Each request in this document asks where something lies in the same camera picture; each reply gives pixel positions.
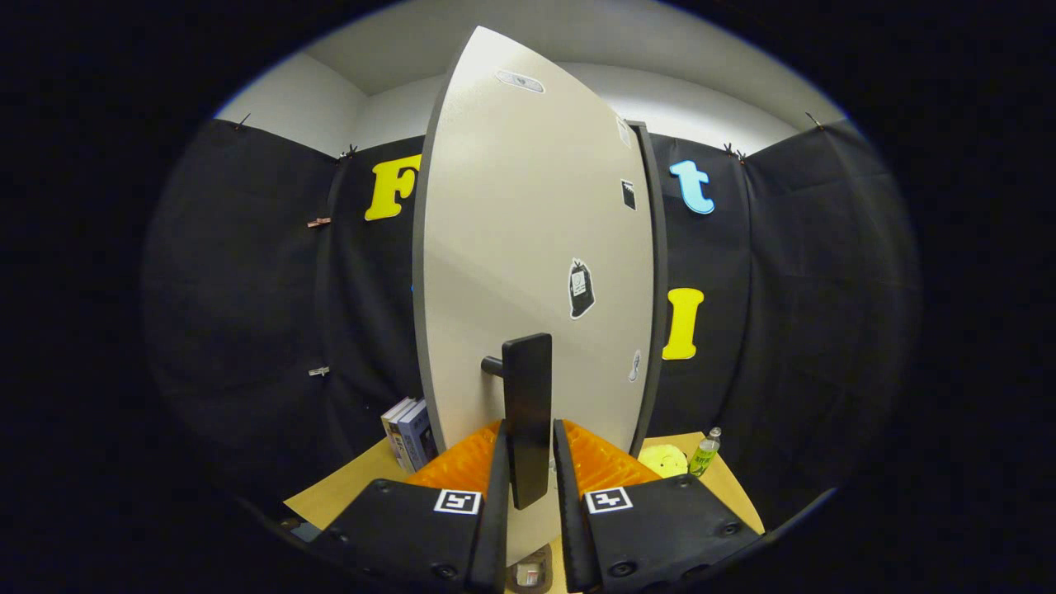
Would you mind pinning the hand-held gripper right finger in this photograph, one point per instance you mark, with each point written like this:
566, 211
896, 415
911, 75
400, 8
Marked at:
571, 528

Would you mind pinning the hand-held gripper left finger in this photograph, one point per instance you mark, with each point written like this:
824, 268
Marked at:
495, 528

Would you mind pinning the dark grey shoe cabinet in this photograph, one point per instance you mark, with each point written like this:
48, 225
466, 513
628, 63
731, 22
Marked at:
660, 247

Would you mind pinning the beige shoe cabinet door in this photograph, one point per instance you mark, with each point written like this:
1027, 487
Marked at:
511, 231

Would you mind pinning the yellow round object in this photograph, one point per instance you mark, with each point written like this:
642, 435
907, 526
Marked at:
662, 462

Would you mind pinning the blue book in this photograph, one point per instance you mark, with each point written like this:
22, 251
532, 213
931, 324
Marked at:
419, 437

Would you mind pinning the green drink bottle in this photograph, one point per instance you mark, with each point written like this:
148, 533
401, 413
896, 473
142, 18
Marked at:
704, 455

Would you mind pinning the black backdrop cloth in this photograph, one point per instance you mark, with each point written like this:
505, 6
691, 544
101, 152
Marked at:
239, 289

